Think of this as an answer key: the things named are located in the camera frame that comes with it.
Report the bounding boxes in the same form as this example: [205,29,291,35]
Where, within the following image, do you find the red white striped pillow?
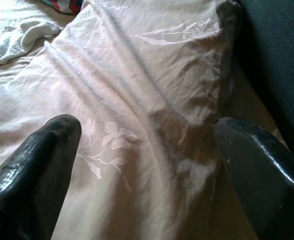
[38,0,85,15]

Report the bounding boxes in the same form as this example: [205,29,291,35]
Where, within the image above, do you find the beige floral pillow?
[0,0,243,240]

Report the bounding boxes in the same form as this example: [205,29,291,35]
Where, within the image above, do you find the dark green bed headboard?
[233,0,294,163]

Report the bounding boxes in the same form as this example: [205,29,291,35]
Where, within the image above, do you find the white crumpled cloth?
[0,19,61,65]

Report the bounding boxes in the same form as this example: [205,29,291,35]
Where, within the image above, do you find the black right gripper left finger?
[0,113,83,240]

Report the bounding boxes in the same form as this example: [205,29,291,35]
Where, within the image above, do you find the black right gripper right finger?
[213,116,294,240]

